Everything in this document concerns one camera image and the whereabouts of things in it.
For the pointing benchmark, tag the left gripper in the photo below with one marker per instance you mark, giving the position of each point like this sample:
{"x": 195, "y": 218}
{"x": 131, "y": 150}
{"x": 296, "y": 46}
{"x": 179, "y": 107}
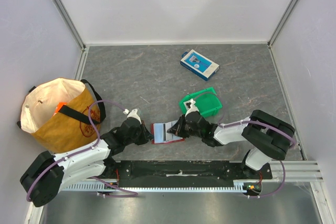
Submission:
{"x": 146, "y": 135}

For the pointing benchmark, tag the brown paper tote bag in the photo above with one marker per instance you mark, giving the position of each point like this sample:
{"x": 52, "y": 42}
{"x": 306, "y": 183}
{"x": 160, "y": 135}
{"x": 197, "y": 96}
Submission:
{"x": 74, "y": 125}

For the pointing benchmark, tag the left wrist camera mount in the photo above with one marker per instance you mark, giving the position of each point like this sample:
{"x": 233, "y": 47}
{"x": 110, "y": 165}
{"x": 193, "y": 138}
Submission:
{"x": 132, "y": 114}

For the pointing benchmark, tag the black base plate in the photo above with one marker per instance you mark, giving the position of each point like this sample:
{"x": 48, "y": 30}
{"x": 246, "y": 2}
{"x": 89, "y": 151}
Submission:
{"x": 227, "y": 170}

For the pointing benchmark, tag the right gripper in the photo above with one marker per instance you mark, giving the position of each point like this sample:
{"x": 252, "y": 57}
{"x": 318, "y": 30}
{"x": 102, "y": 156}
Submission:
{"x": 182, "y": 126}

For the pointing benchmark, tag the red card holder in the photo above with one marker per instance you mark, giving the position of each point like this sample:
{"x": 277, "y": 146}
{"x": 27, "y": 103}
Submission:
{"x": 161, "y": 136}

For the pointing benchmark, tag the grey slotted cable duct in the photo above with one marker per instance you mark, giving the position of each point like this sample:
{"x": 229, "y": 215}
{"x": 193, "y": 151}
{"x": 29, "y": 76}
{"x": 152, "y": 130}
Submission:
{"x": 96, "y": 186}

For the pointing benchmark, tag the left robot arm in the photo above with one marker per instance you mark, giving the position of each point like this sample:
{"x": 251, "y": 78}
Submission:
{"x": 50, "y": 173}

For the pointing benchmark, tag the orange item in bag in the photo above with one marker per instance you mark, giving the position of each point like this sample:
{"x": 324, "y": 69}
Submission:
{"x": 59, "y": 106}

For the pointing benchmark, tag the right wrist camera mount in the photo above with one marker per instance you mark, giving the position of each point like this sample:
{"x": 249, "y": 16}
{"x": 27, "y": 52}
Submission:
{"x": 190, "y": 106}

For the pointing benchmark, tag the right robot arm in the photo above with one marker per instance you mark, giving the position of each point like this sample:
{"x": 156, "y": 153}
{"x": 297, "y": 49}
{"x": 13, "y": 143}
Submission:
{"x": 270, "y": 136}

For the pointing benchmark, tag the green plastic bin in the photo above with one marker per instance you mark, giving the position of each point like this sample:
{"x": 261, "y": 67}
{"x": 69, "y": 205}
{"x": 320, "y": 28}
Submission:
{"x": 206, "y": 101}

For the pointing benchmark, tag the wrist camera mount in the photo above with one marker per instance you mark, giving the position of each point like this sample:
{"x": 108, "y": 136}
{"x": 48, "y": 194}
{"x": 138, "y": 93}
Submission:
{"x": 190, "y": 106}
{"x": 132, "y": 114}

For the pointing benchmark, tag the blue white product box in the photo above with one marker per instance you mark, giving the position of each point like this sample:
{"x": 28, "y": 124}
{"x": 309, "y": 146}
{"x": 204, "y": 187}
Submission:
{"x": 199, "y": 64}

